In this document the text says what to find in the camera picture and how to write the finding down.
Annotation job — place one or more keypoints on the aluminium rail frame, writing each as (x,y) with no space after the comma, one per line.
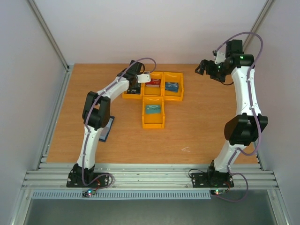
(149,176)

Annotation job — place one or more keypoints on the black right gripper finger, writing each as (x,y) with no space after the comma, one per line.
(205,64)
(201,69)

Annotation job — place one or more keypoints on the left controller board with LEDs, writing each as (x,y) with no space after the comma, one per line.
(89,193)

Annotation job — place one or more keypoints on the controller board with leds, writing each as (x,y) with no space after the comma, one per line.
(89,193)
(218,192)

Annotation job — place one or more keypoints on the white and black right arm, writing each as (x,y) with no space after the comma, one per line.
(247,125)

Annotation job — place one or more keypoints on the teal credit card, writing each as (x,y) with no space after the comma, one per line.
(153,109)

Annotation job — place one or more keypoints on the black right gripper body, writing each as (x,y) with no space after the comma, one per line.
(208,68)

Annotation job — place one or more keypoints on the orange bin back left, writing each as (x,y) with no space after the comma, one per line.
(131,96)

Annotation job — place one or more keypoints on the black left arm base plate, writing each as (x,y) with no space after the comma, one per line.
(103,179)

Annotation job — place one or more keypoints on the red credit card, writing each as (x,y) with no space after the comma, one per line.
(155,83)

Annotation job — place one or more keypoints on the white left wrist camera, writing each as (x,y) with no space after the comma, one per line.
(143,78)

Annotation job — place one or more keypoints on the orange bin back middle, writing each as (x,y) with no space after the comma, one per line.
(150,91)

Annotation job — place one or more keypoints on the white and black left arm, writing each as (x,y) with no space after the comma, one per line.
(96,116)

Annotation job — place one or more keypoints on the blue card holder wallet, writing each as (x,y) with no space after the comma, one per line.
(106,130)

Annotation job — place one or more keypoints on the orange bin front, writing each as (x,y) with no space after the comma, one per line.
(153,121)

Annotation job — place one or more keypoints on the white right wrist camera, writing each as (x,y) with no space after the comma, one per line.
(219,57)

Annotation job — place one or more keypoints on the blue credit card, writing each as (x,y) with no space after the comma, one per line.
(172,86)

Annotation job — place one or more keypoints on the right controller board with LEDs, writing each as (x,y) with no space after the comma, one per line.
(218,192)

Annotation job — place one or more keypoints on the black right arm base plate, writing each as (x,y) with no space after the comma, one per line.
(217,180)

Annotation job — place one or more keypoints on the black VIP credit card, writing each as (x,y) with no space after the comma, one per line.
(134,91)

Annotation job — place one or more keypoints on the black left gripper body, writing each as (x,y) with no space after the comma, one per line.
(136,86)

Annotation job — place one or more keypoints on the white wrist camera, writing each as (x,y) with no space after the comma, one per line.
(143,78)
(219,57)

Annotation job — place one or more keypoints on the grey slotted cable duct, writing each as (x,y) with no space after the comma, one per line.
(123,194)

